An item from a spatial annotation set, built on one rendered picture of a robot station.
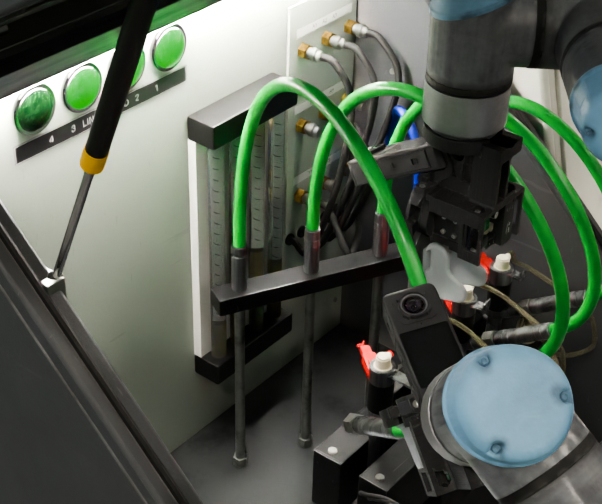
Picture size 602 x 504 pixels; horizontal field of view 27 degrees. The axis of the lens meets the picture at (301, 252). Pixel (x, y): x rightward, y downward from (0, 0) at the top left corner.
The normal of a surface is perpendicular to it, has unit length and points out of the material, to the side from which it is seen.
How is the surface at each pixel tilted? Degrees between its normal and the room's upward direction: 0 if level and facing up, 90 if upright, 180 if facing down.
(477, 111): 90
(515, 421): 45
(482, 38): 90
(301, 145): 90
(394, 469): 0
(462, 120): 90
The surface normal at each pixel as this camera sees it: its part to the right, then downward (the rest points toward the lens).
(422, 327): -0.08, -0.61
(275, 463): 0.02, -0.83
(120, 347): 0.78, 0.37
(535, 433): 0.04, -0.19
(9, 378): -0.62, 0.43
